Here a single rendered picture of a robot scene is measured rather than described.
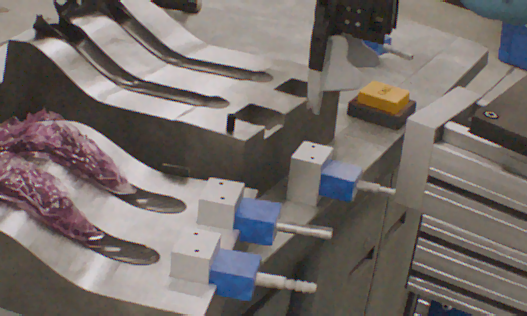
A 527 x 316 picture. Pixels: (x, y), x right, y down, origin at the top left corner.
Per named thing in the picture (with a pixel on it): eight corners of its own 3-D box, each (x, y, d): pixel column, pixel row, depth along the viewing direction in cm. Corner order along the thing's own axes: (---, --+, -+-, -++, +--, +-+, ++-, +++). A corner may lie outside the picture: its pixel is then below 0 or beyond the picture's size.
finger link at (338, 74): (351, 125, 111) (367, 42, 109) (298, 112, 112) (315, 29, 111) (357, 124, 114) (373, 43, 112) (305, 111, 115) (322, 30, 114)
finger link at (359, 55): (373, 101, 120) (376, 38, 114) (325, 89, 122) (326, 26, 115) (379, 85, 122) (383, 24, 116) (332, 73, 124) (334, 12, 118)
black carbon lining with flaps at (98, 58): (277, 90, 133) (285, 21, 129) (213, 131, 120) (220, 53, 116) (70, 36, 146) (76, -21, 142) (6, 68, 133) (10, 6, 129)
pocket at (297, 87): (321, 114, 132) (324, 87, 130) (302, 127, 127) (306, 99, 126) (288, 104, 133) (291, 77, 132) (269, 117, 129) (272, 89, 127)
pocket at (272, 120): (282, 142, 123) (285, 113, 121) (260, 158, 118) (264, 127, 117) (247, 132, 124) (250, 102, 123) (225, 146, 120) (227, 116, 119)
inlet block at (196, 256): (316, 298, 97) (324, 250, 95) (307, 325, 93) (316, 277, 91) (181, 274, 99) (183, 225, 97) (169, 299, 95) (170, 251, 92)
